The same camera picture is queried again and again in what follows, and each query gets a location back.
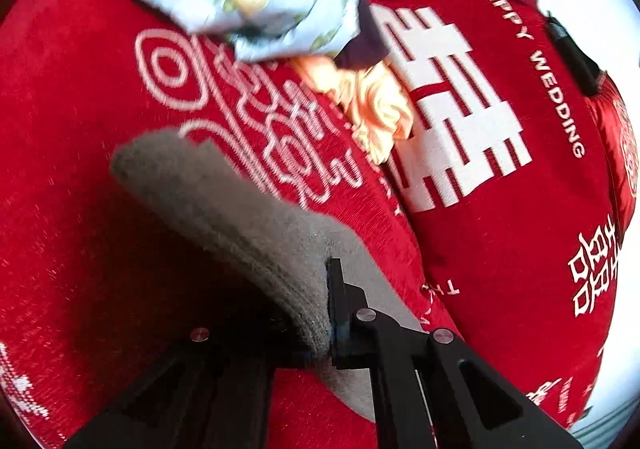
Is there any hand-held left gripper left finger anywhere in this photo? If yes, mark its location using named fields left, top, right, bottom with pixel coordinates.
left=65, top=326, right=280, bottom=449

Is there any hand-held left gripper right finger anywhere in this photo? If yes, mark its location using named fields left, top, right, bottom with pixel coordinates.
left=325, top=257, right=584, bottom=449

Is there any grey knit sock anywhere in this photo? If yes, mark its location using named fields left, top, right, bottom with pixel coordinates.
left=110, top=128, right=426, bottom=422

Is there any red printed blanket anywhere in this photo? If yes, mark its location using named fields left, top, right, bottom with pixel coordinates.
left=0, top=0, right=632, bottom=449

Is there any orange garment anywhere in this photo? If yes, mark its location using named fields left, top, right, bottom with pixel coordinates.
left=292, top=54, right=416, bottom=165

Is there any dark purple garment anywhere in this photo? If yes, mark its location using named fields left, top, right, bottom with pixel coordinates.
left=334, top=0, right=392, bottom=73

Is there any red patterned pillow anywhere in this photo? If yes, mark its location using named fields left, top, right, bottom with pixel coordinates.
left=585, top=72, right=640, bottom=250

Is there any black object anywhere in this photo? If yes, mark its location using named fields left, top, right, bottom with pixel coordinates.
left=544, top=13, right=602, bottom=98

